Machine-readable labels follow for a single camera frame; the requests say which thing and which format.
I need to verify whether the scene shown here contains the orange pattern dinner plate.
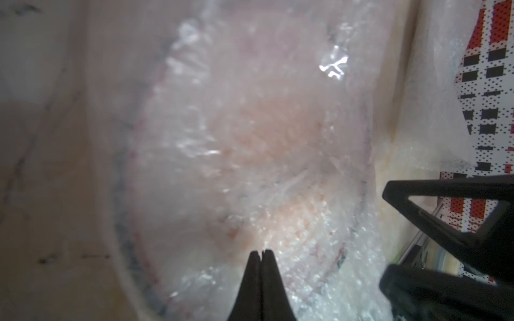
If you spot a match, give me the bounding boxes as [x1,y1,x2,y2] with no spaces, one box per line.
[119,4,369,320]

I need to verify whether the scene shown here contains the bubble wrap of orange plate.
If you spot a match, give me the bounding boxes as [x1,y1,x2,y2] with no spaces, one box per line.
[86,1,481,320]

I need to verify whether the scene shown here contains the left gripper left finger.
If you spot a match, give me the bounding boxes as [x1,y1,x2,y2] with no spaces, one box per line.
[228,251,262,321]

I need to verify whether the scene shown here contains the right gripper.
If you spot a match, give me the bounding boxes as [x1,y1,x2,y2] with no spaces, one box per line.
[380,175,513,320]

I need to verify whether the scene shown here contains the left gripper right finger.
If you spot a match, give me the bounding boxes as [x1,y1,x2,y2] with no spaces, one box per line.
[262,250,297,321]

